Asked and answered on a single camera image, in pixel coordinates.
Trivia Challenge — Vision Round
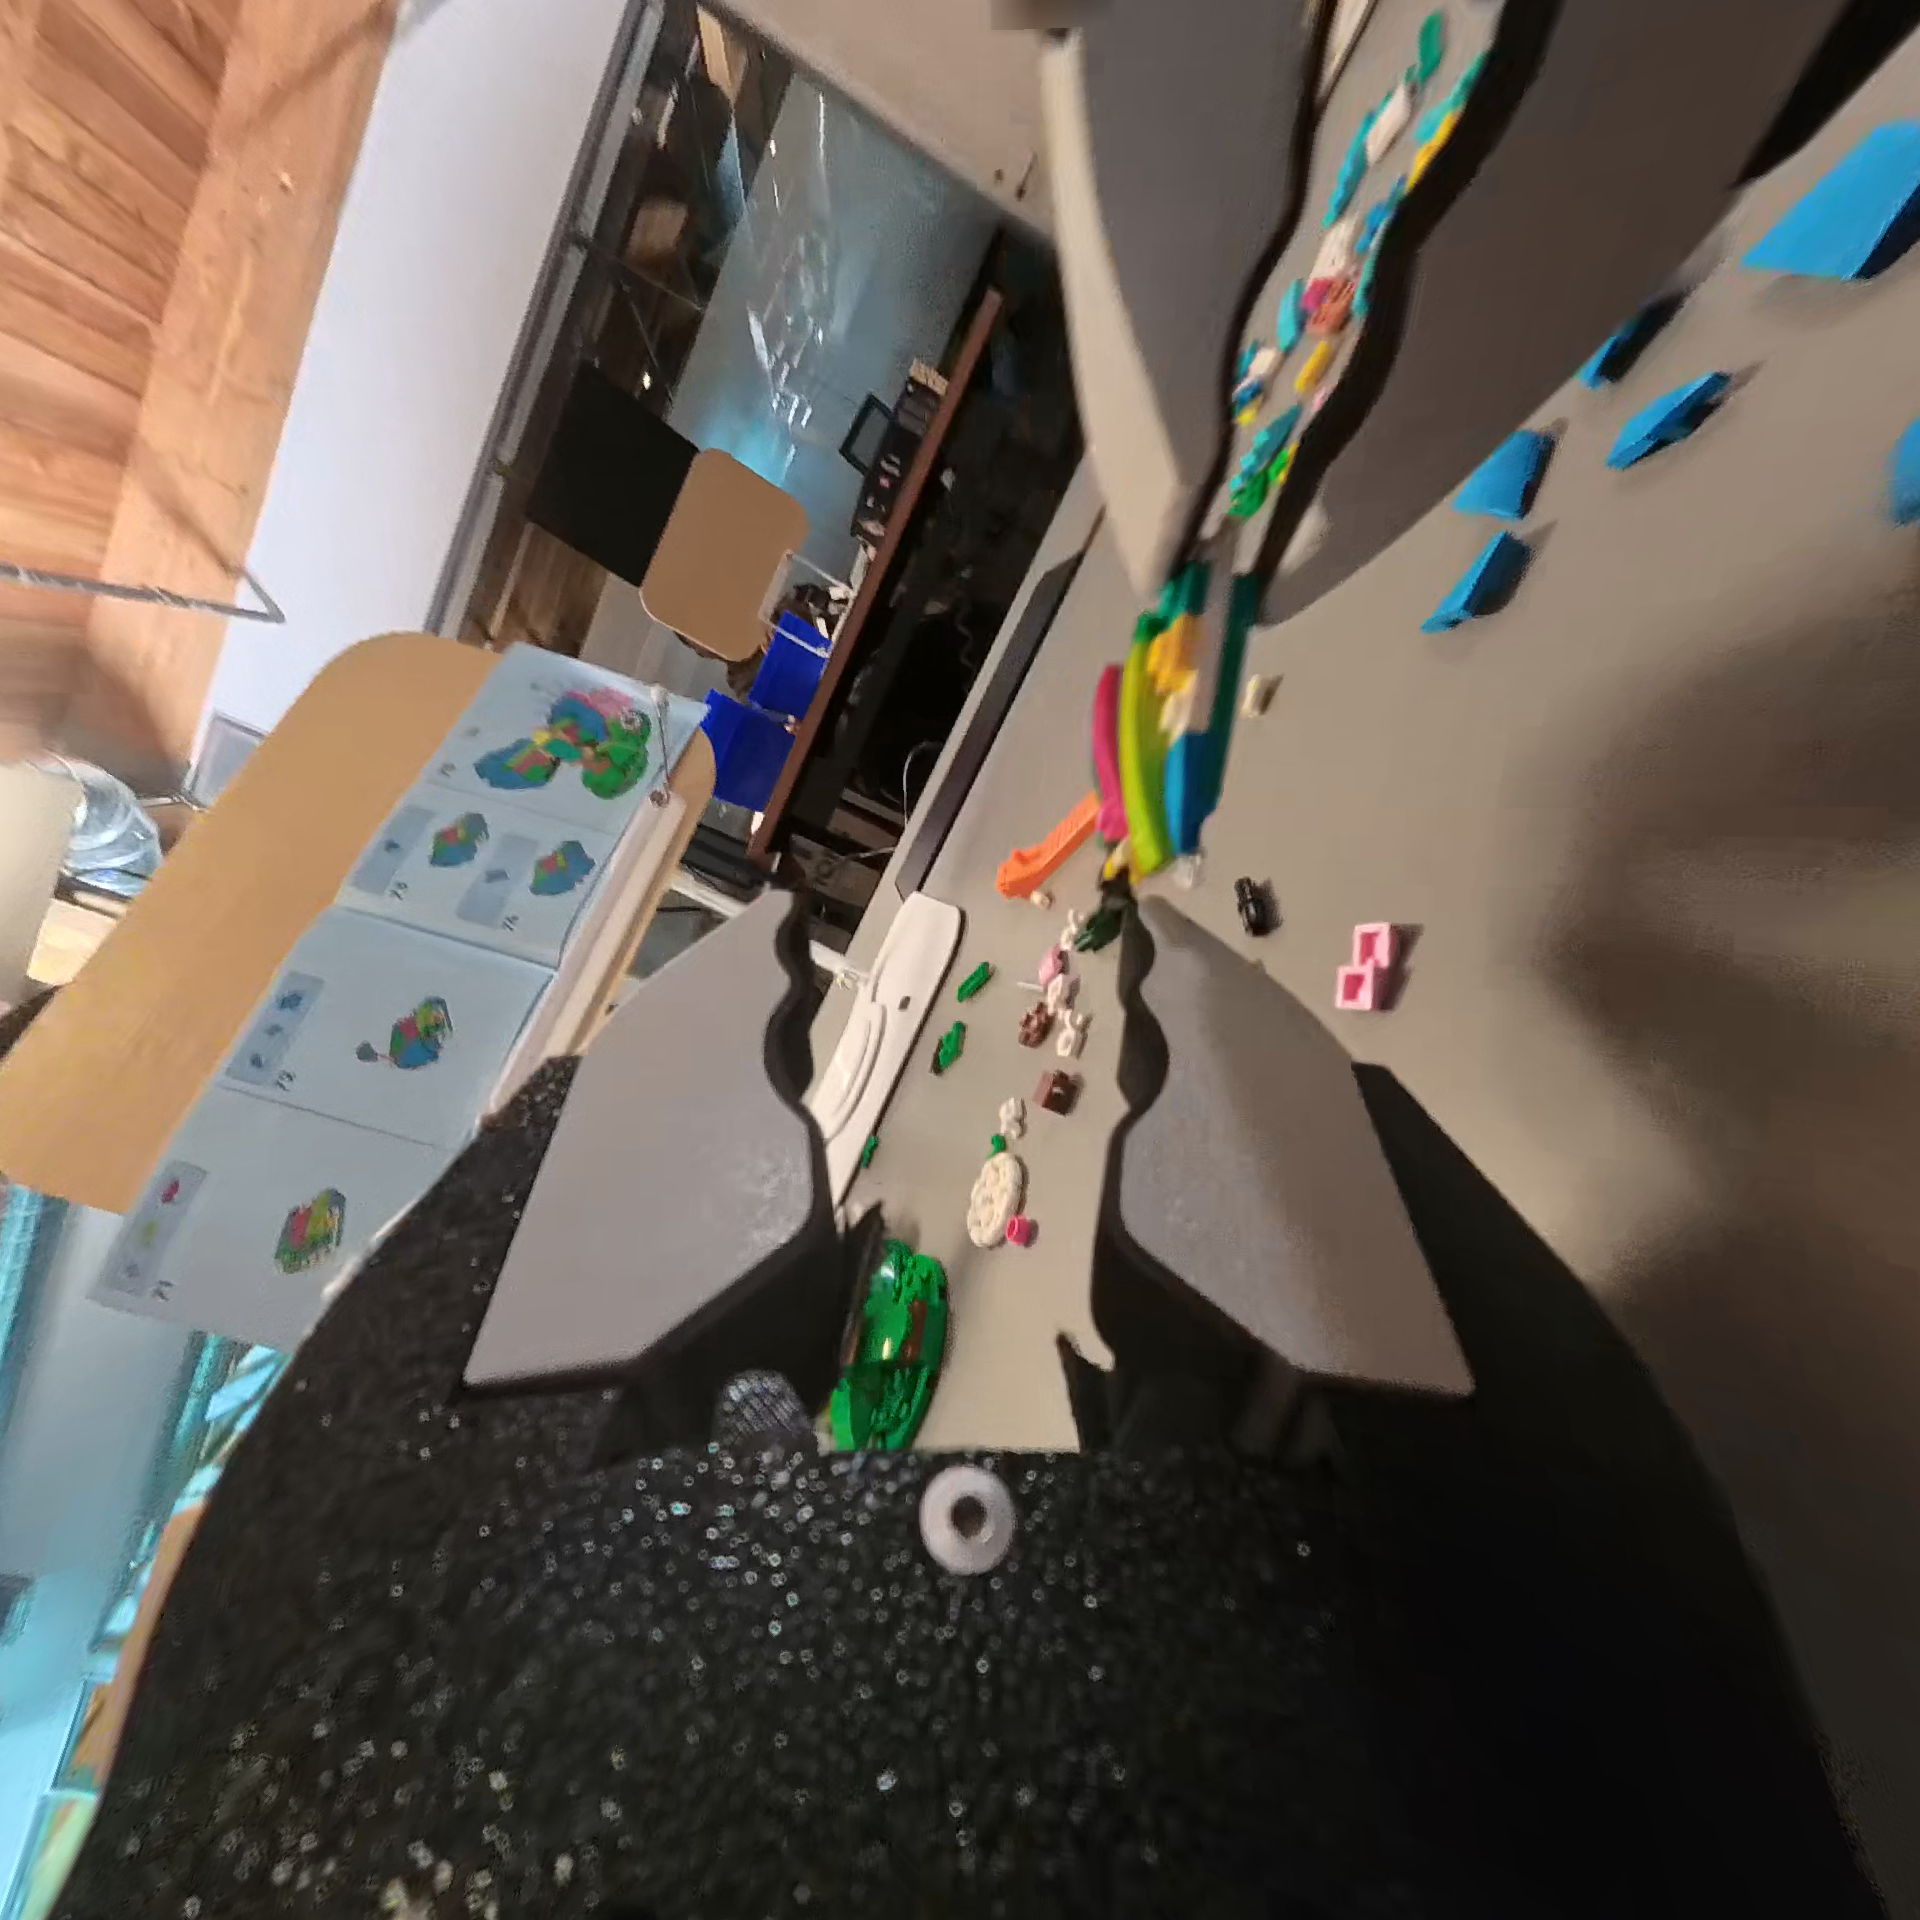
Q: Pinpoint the white stand with base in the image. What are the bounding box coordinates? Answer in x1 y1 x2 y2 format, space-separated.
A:
801 895 964 1157

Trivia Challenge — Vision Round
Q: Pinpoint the group of white lego pieces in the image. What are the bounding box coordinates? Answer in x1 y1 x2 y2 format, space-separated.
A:
996 899 1095 1133

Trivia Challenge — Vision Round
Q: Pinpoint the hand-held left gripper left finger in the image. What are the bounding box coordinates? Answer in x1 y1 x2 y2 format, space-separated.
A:
462 887 841 1390

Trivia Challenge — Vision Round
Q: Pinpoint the blue storage bin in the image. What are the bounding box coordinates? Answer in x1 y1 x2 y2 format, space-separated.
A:
750 615 833 714
704 693 795 812

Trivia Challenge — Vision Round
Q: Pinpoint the open lego instruction booklet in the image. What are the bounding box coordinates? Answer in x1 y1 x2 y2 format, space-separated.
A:
87 645 710 1328

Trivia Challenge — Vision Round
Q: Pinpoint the tan wooden panel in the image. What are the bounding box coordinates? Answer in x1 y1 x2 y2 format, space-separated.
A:
638 446 811 665
0 629 722 1346

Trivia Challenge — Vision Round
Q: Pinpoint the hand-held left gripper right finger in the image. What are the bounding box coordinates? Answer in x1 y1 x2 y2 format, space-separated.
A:
1079 897 1474 1399

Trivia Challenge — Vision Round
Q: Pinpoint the group of blue lego slopes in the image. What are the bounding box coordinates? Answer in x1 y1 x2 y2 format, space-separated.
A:
1417 119 1920 635

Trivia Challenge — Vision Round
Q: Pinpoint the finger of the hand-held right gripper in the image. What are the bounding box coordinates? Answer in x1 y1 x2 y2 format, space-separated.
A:
1252 0 1862 623
1034 0 1314 601

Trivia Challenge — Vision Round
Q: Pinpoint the multicoloured lego wing plate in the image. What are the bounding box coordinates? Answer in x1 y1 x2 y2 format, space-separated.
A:
1091 562 1268 887

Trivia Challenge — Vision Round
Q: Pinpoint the orange lego brick separator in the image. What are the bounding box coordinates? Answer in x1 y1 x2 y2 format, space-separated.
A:
996 790 1103 901

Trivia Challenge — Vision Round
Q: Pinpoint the lego flower butterfly model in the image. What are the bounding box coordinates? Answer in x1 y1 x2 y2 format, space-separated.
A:
825 1207 948 1453

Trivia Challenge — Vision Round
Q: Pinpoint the pile of loose lego pieces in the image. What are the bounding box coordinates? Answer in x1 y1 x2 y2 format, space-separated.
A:
1220 8 1496 530

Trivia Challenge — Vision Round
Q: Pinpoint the pink lego bracket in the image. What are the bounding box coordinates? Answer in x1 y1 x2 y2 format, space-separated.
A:
1333 919 1415 1014

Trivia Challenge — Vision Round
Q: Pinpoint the black desk cable flap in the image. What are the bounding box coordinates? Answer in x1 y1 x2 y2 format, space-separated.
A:
897 552 1091 905

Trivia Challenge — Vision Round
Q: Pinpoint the black screen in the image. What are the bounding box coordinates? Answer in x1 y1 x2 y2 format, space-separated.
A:
523 363 702 579

